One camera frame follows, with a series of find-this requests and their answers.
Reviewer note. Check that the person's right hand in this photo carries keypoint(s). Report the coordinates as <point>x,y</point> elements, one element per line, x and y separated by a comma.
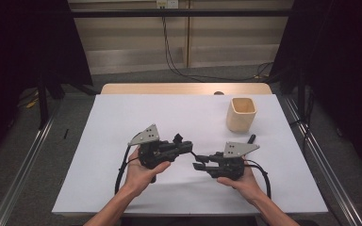
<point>248,186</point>

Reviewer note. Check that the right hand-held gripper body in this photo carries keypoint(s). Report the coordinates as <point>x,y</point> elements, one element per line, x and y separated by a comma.
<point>231,166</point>

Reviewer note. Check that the small black floor item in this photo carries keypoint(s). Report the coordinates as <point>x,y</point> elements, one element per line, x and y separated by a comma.
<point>65,134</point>

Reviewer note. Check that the black makeup brush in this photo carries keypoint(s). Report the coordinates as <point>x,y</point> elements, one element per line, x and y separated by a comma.
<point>251,138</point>

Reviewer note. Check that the beige cup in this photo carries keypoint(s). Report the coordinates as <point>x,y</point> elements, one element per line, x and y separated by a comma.
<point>237,121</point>

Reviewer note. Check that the wooden table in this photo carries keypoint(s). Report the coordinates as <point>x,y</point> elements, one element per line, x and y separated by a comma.
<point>169,88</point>

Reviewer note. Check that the black stand post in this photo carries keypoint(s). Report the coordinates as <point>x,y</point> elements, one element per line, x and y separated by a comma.
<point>301,94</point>
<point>43,103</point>

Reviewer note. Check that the white table mat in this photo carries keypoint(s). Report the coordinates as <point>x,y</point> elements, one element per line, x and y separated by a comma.
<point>176,116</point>

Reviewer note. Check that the white wall socket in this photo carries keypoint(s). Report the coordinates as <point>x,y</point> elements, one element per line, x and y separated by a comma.
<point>167,3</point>

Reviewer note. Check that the black horizontal bar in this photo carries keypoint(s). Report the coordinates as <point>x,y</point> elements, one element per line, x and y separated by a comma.
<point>169,12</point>

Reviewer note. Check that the person's left hand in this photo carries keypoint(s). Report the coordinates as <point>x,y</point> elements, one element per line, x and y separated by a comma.
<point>139,179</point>

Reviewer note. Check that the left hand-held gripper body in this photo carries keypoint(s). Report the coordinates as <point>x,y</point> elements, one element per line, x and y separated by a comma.
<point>152,153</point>

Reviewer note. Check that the metal floor rail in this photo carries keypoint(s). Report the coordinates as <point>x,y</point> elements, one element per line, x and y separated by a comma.
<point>308,138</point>
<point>22,175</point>

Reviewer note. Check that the black curtain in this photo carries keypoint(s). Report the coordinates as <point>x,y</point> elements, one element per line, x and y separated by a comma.
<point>342,62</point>
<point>19,47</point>

